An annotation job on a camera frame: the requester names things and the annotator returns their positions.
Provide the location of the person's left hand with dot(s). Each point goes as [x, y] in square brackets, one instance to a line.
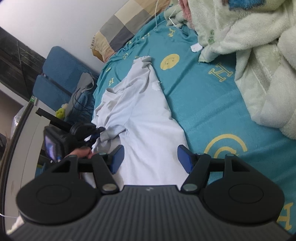
[81, 153]

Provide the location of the white shirt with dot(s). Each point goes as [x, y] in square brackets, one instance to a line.
[143, 129]

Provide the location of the white table with black legs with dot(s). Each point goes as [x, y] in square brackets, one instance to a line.
[30, 139]

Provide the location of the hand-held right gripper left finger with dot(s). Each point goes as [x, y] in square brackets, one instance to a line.
[117, 160]

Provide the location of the mustard brown pillow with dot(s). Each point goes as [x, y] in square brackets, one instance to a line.
[98, 55]

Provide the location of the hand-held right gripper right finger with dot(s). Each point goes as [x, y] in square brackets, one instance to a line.
[184, 160]

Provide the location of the dark grilled door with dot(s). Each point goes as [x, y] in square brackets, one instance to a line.
[13, 58]

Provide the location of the blue covered chair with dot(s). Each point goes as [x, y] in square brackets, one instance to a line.
[62, 62]
[48, 92]

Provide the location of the checked pillow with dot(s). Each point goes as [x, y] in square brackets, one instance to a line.
[124, 30]

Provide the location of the yellow-green plush toy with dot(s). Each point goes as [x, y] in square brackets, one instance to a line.
[60, 113]

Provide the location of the grey cloth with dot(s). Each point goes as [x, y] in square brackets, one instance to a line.
[84, 81]

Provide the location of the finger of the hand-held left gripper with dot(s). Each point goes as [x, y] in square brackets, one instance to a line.
[99, 130]
[91, 141]

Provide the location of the green fleece blanket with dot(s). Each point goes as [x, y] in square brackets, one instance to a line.
[254, 58]

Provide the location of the white paper tag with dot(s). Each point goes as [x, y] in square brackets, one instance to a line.
[196, 47]

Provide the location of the teal printed bed sheet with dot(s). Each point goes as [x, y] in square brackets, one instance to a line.
[208, 104]

